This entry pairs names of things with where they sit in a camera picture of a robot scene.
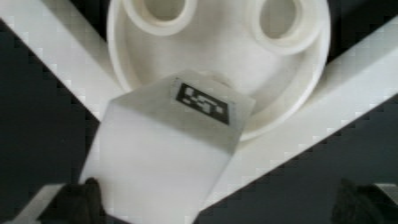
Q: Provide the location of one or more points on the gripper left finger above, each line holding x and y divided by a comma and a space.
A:
66, 204

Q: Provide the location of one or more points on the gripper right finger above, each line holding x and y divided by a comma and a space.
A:
366, 203

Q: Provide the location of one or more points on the white round stool seat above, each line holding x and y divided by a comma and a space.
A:
249, 41

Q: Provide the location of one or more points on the white front rail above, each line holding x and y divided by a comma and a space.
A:
62, 40

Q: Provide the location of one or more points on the white stool leg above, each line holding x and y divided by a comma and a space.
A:
163, 146

